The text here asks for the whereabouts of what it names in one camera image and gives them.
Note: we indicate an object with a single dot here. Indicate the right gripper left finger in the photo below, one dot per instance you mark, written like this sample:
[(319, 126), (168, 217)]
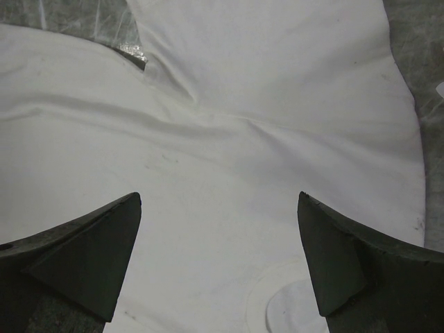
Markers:
[(69, 278)]

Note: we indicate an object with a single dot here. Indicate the cream white t shirt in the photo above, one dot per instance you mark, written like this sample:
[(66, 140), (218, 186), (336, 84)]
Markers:
[(242, 106)]

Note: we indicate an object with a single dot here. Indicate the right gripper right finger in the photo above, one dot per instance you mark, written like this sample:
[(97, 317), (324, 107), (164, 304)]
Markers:
[(365, 280)]

